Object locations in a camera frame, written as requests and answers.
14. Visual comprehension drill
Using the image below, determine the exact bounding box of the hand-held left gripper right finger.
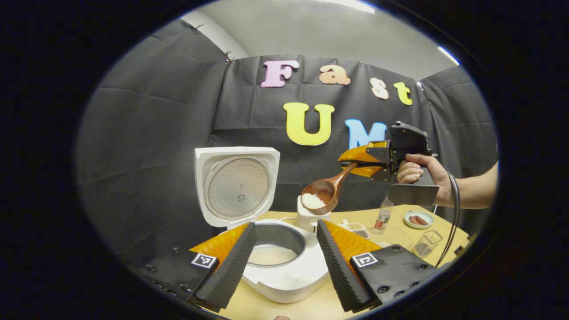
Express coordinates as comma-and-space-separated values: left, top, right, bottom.
317, 219, 441, 312

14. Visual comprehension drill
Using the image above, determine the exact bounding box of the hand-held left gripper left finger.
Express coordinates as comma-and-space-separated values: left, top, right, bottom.
136, 222, 258, 313

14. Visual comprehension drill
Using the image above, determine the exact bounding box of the brown wooden spoon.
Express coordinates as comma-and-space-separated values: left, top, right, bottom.
301, 162, 358, 216

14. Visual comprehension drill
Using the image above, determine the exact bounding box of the white rice cooker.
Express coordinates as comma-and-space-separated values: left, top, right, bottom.
194, 147, 329, 304

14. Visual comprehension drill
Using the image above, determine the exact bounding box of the wire chopstick holder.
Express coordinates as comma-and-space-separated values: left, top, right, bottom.
413, 230, 443, 258

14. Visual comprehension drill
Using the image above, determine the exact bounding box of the white sectioned bean dish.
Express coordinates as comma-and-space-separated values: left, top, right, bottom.
340, 219, 370, 240

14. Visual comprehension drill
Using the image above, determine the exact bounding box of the small clear plastic bottle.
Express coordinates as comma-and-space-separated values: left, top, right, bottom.
373, 197, 394, 234

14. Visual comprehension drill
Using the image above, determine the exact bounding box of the white toaster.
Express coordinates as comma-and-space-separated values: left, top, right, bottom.
297, 196, 332, 234

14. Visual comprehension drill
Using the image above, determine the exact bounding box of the pale green plate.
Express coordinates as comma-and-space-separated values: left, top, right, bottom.
404, 211, 434, 229

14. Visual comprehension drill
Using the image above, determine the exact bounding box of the black backdrop cloth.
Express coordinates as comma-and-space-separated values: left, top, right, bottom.
76, 18, 498, 267

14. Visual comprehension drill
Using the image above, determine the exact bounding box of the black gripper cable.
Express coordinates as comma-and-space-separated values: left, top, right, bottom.
436, 171, 461, 267

